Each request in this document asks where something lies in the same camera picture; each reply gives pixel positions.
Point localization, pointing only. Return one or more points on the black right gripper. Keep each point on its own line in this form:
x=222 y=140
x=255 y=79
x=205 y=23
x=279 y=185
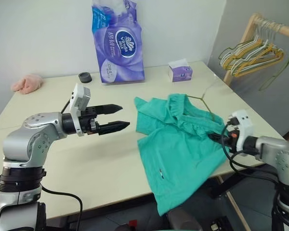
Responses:
x=231 y=140

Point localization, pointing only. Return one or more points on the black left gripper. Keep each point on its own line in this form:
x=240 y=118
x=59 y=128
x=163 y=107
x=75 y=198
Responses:
x=89 y=120

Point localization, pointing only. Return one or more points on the green t-shirt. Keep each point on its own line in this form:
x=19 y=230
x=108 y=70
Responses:
x=178 y=149

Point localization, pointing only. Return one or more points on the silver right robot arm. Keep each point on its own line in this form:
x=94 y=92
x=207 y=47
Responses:
x=279 y=154

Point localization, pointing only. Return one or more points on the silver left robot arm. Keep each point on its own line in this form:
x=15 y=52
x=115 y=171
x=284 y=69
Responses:
x=26 y=139

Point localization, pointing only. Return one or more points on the black round puck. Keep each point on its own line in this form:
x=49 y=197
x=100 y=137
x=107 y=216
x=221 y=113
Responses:
x=85 y=77

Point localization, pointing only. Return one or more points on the large purple toilet paper pack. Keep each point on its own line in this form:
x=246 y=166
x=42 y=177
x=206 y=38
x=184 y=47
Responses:
x=118 y=48

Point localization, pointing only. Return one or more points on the light wooden pole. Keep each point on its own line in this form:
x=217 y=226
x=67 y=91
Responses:
x=236 y=207

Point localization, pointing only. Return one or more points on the small purple tissue pack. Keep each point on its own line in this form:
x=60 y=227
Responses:
x=180 y=72

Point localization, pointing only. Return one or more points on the bunch of hangers on rack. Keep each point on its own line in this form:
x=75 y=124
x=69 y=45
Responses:
x=245 y=56

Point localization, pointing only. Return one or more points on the dark grey rounded shape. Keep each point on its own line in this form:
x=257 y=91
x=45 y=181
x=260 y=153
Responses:
x=183 y=221

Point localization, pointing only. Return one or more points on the pink fluffy cloth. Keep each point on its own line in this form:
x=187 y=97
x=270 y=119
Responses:
x=27 y=84

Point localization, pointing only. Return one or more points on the wooden clothes rack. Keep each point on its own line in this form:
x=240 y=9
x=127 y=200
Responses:
x=245 y=36

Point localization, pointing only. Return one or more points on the dark shape with red patch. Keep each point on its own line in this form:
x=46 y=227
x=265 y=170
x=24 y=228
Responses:
x=128 y=226

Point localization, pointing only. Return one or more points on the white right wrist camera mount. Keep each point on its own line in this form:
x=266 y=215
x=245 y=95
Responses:
x=245 y=125

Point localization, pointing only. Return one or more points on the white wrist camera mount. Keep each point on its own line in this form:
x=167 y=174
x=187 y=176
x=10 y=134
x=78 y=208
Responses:
x=78 y=101
x=245 y=125

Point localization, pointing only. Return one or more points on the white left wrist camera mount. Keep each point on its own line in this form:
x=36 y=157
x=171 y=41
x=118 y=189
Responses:
x=78 y=101

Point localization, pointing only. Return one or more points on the black metal table frame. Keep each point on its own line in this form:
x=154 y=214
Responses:
x=219 y=190

